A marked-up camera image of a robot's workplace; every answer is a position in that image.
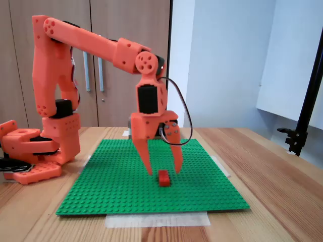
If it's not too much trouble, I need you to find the black base cable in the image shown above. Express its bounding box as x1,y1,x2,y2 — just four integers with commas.
0,156,35,174

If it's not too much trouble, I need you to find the white wall board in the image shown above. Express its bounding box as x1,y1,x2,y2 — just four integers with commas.
256,0,323,131

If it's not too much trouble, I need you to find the red lego block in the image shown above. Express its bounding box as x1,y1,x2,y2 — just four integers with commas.
158,170,171,188

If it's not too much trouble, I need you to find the open cardboard box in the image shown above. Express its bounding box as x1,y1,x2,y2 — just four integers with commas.
128,112,176,140

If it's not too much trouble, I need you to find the metal cabinet handle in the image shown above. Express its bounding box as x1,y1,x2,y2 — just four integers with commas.
83,51,91,92
97,57,104,92

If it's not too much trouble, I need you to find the black stand with clamp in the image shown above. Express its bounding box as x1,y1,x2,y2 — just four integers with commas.
277,32,323,157

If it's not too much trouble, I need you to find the black gripper motor cable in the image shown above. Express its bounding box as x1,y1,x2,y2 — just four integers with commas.
156,77,194,147

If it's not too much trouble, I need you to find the wooden cabinet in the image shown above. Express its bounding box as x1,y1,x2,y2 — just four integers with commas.
0,0,174,128

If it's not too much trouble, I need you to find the green lego baseplate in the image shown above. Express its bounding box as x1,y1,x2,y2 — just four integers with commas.
55,138,251,217

